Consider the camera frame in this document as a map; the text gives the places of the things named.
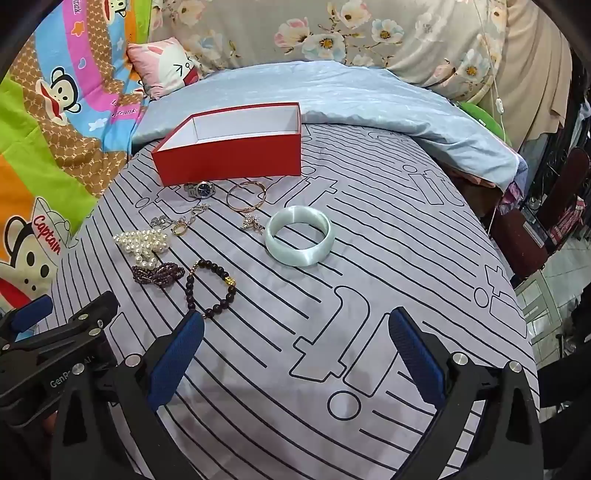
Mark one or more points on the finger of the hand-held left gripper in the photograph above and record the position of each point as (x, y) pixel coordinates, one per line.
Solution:
(87, 318)
(30, 311)

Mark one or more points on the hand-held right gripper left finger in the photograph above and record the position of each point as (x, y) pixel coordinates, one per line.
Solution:
(178, 355)

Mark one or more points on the light blue blanket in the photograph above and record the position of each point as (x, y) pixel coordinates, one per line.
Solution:
(369, 101)

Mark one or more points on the silver wristwatch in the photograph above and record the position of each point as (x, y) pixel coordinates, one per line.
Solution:
(198, 188)

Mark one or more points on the cartoon monkey printed sheet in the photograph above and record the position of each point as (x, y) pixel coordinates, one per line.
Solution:
(60, 120)

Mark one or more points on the beige curtain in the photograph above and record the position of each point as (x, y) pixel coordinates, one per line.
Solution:
(535, 69)

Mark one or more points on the pink cartoon pillow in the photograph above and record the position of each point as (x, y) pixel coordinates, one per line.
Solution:
(161, 67)

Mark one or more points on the grey striped bed sheet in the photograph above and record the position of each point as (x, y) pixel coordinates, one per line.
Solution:
(323, 314)

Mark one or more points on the green plastic object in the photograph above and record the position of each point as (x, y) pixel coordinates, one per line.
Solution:
(485, 117)

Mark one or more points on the pale green jade bangle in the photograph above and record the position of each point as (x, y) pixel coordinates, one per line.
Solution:
(299, 235)

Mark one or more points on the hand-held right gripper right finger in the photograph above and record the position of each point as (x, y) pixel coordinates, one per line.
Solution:
(415, 360)

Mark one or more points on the red cardboard box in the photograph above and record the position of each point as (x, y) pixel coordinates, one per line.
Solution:
(231, 147)

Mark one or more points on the gold bangle pair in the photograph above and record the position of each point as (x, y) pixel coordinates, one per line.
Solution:
(247, 196)

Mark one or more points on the grey floral quilt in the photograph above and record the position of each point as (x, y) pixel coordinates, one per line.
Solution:
(351, 37)

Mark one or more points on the dark red chair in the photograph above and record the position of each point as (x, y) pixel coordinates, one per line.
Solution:
(540, 217)

